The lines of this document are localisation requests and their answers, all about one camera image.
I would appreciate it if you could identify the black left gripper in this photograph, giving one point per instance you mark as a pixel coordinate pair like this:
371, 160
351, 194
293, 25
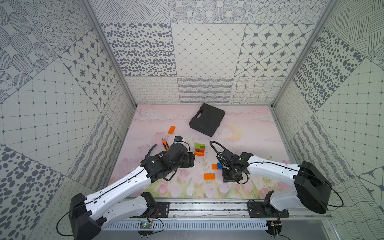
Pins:
190, 159

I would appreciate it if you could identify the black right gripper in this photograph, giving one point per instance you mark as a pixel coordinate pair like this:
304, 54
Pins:
226, 179

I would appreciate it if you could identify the green long lego brick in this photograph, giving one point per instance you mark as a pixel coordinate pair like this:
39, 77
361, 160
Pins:
200, 146

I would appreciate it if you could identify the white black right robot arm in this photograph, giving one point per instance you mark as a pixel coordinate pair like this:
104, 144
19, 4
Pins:
309, 188

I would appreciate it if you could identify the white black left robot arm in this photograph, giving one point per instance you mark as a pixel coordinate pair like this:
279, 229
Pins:
88, 215

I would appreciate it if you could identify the black plastic carrying case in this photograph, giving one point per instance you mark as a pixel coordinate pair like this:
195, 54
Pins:
207, 119

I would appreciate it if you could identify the right controller board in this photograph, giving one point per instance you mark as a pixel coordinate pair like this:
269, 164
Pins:
274, 228

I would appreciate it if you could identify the controller board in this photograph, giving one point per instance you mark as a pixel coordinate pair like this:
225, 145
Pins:
145, 229
274, 228

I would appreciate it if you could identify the left controller board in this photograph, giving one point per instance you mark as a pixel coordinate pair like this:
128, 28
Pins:
145, 229

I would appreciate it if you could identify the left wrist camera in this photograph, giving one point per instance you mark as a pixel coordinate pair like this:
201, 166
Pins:
178, 139

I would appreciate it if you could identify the orange handled tool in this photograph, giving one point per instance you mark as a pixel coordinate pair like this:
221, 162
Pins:
165, 144

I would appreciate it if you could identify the blue handled pliers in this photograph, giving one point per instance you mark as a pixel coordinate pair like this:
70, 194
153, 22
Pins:
150, 150

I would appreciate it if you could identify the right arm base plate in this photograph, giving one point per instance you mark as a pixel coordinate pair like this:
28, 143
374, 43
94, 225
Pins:
259, 210

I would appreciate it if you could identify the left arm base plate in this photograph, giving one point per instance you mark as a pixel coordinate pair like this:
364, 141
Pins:
160, 210

